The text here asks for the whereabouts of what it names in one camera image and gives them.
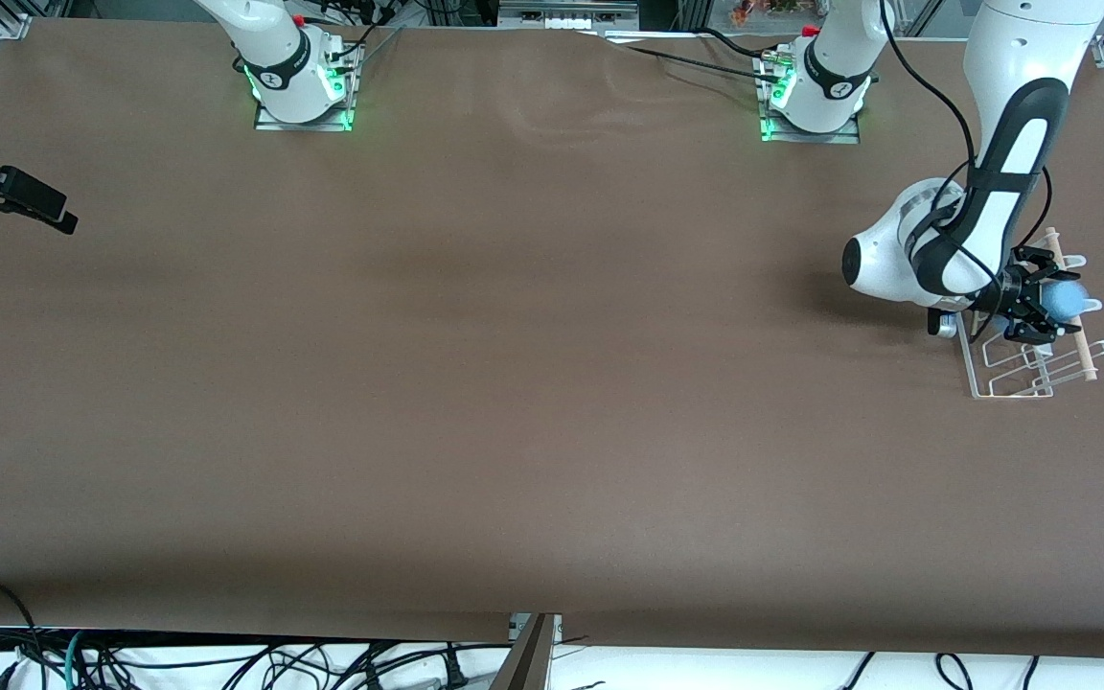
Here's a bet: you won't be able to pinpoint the orange background items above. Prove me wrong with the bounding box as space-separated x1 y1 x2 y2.
729 0 802 25

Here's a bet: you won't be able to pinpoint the brown table cover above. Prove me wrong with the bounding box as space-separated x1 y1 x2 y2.
0 17 1104 660

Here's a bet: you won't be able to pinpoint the white power strip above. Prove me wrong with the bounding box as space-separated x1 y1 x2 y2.
497 0 641 32

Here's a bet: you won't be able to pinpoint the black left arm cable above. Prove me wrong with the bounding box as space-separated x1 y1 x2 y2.
878 0 1056 317

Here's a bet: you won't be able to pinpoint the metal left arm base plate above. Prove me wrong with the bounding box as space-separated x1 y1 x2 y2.
755 48 863 145

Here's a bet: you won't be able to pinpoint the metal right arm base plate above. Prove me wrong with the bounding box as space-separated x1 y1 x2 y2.
253 38 362 132

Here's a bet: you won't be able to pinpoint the metal frame bracket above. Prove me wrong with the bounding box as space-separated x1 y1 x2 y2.
509 613 563 645

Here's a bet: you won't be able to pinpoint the dark frame beam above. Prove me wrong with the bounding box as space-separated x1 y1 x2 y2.
490 613 555 690

